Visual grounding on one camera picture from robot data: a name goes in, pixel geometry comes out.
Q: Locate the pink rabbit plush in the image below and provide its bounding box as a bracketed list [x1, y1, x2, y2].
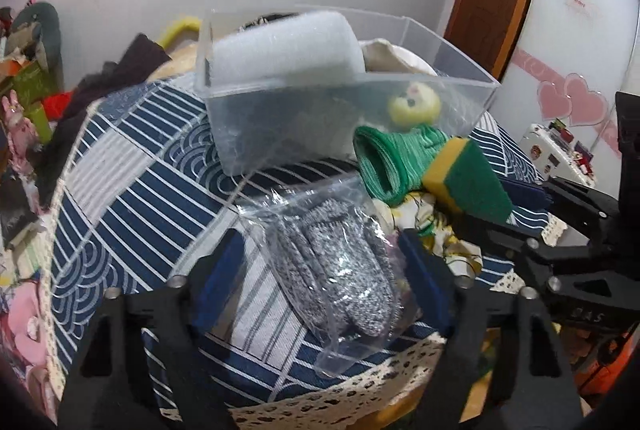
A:
[0, 90, 32, 173]

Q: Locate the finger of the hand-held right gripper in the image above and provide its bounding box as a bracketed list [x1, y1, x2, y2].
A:
[542, 175, 623, 236]
[457, 212, 640, 327]

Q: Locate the white wardrobe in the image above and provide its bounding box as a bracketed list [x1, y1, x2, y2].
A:
[492, 0, 640, 151]

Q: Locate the clear plastic box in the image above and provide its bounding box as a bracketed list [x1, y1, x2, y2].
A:
[192, 5, 502, 178]

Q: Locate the yellow green sponge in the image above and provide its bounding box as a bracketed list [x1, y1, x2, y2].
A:
[421, 137, 515, 223]

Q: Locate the pink heart sticker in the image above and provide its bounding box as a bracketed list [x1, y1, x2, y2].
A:
[565, 72, 609, 127]
[537, 80, 572, 121]

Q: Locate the yellow curved handle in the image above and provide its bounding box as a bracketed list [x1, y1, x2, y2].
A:
[159, 16, 202, 49]

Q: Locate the dark clothing pile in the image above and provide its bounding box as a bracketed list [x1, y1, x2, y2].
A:
[37, 32, 171, 211]

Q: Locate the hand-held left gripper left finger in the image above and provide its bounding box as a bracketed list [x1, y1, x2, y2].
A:
[57, 227, 247, 430]

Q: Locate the floral cloth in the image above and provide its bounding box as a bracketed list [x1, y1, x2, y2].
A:
[375, 192, 483, 281]

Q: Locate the red cloth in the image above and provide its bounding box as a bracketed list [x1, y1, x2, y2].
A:
[42, 92, 76, 122]

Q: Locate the white foam roll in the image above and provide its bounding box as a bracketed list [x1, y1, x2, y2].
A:
[207, 10, 368, 87]

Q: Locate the blue white patterned tablecloth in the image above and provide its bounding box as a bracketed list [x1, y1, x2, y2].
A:
[42, 75, 568, 430]

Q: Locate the pink plush toy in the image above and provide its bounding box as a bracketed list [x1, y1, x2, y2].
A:
[0, 280, 57, 373]

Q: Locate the clear bag of grey socks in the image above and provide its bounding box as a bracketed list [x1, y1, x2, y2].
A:
[237, 175, 423, 378]

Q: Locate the cream cloth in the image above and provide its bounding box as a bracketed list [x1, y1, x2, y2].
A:
[360, 37, 438, 76]

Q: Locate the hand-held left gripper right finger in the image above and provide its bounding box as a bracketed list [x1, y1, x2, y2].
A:
[397, 227, 587, 430]

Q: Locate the small white appliance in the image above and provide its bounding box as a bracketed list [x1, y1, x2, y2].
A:
[520, 122, 601, 191]

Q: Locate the yellow plush face toy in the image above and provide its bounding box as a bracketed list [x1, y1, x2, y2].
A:
[387, 80, 442, 129]

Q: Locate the green dinosaur plush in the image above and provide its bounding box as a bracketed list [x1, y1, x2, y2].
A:
[10, 1, 64, 86]

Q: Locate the green box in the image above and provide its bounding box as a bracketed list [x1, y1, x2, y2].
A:
[12, 64, 49, 107]

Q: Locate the green knitted sock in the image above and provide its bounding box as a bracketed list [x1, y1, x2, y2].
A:
[352, 122, 451, 212]

